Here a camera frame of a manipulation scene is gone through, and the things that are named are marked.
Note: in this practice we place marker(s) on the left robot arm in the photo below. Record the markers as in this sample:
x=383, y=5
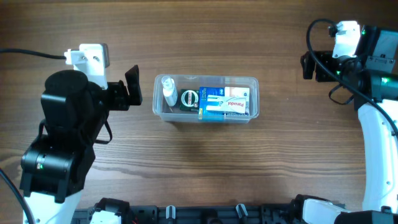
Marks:
x=55, y=166

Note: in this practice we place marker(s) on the white Hansaplast box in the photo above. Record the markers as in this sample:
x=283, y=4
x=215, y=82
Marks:
x=242, y=92

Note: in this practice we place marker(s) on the blue medicine box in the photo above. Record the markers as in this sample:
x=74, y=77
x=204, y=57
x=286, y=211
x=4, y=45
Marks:
x=203, y=113

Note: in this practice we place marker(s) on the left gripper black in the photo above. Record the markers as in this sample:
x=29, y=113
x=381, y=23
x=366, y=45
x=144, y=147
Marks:
x=121, y=94

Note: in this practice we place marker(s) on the white squeeze bottle clear cap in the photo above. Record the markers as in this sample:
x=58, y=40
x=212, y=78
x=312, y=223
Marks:
x=169, y=90

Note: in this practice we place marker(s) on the white Panadol box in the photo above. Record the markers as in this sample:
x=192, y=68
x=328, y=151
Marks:
x=225, y=104

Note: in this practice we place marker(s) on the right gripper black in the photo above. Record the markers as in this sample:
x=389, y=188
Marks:
x=319, y=66

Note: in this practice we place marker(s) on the green Zam-Buk box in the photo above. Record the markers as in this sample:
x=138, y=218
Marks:
x=189, y=100

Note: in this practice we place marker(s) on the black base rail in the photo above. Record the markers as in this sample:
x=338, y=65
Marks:
x=260, y=214

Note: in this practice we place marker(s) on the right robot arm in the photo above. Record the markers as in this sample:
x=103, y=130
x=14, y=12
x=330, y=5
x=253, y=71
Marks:
x=362, y=62

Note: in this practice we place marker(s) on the clear plastic container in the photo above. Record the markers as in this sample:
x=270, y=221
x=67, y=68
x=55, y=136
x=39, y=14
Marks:
x=194, y=82

